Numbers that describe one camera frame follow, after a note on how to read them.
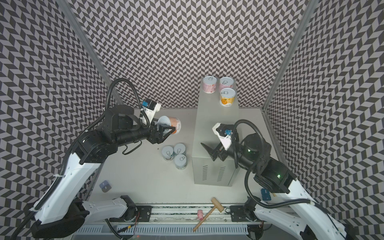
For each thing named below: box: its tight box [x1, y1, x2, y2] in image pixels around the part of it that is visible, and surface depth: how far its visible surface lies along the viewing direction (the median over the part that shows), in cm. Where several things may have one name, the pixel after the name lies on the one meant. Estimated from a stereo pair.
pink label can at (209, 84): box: [202, 75, 217, 94], surface depth 78 cm
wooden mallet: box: [192, 197, 225, 232], surface depth 75 cm
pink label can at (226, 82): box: [219, 76, 234, 92], surface depth 77 cm
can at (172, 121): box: [157, 115, 182, 135], surface depth 58 cm
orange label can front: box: [219, 87, 236, 107], surface depth 72 cm
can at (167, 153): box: [161, 146, 174, 162], surface depth 91 cm
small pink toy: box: [197, 209, 204, 221], surface depth 72 cm
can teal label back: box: [173, 143, 186, 154], surface depth 92 cm
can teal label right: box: [174, 154, 188, 170], surface depth 88 cm
